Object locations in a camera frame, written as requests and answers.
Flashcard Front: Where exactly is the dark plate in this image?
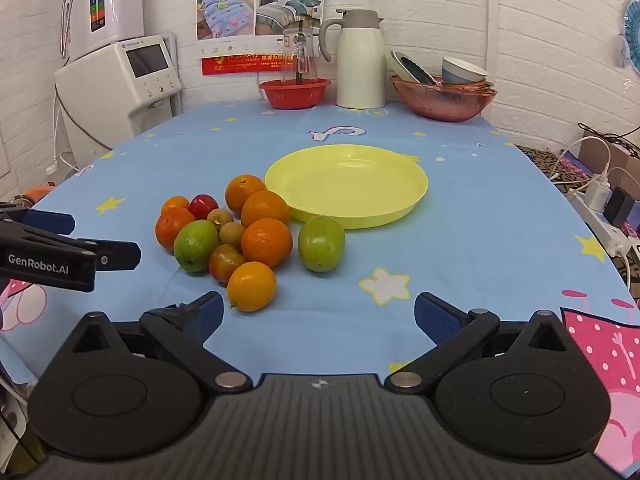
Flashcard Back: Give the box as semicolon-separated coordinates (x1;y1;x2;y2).
400;56;437;86

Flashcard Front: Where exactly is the reddish tangerine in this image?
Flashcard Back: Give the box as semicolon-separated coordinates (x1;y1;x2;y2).
155;207;197;253
241;217;294;269

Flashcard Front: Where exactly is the brown longan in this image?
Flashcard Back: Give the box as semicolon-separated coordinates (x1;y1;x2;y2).
218;222;247;250

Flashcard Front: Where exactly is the white charger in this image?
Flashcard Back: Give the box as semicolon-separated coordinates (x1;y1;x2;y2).
585;180;608;211

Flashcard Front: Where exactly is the red plastic basket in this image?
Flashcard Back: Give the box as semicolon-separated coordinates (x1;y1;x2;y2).
258;78;332;110

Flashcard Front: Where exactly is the cardboard box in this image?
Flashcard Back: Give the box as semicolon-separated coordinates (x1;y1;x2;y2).
580;137;640;201

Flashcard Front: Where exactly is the red-brown plum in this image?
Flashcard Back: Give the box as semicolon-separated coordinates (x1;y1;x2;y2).
208;243;247;284

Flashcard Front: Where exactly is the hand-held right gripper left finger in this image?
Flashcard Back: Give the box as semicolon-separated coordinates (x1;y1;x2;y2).
70;291;253;392

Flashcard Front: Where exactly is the blue wall fan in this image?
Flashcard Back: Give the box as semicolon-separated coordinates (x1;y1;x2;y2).
614;0;640;68

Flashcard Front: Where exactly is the yellow orange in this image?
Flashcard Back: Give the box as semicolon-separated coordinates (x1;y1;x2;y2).
227;261;277;312

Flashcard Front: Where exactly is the white charger cable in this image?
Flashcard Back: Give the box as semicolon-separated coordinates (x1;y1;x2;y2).
550;137;613;183

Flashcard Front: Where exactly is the red plum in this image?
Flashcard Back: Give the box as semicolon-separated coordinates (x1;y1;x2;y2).
188;194;220;221

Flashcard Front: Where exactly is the large orange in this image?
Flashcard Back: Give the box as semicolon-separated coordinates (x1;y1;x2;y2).
225;174;267;215
240;190;291;229

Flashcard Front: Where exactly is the small orange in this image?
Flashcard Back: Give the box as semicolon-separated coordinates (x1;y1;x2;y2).
161;195;193;218

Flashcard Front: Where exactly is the clear glass pitcher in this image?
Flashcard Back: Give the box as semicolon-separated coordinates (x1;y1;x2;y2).
280;22;321;86

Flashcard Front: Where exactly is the yellow plastic plate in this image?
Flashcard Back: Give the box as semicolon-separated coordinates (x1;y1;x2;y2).
264;144;430;230

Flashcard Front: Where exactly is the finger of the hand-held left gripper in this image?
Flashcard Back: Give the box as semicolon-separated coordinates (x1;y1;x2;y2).
92;241;142;271
0;202;76;235

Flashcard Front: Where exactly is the black power adapter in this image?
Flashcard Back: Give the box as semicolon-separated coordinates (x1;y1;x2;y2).
602;187;636;228

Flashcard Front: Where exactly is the wall poster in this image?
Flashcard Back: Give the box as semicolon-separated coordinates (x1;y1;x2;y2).
196;0;327;77

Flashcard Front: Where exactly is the white thermos jug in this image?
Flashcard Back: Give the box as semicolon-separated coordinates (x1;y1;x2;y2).
318;9;387;109

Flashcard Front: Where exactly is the white power strip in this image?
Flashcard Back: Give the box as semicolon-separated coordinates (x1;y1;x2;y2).
570;192;631;261

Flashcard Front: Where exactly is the orange object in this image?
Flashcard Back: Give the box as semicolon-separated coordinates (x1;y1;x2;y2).
22;185;56;206

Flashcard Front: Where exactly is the white machine cable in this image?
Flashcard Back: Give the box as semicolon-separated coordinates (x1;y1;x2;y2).
46;92;83;177

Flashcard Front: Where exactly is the pink glass bowl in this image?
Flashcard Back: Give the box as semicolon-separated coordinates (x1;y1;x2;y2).
390;75;498;122

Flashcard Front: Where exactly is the white water purifier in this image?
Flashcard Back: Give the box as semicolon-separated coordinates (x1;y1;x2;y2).
62;0;146;61

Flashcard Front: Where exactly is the leopard patterned cloth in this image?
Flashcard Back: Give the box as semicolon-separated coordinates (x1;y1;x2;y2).
515;145;640;241

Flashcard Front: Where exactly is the blue white bowl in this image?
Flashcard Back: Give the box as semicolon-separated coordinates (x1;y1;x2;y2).
441;56;489;86

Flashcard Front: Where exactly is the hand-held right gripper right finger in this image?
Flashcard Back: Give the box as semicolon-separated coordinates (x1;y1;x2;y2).
385;291;576;392

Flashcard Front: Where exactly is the white wall conduit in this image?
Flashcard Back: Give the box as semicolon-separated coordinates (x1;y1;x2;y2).
482;0;495;63

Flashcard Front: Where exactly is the white machine with screen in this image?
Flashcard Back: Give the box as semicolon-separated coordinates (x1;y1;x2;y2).
54;32;183;153

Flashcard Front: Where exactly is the brown kiwi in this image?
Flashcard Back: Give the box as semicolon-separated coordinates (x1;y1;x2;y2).
206;208;234;233

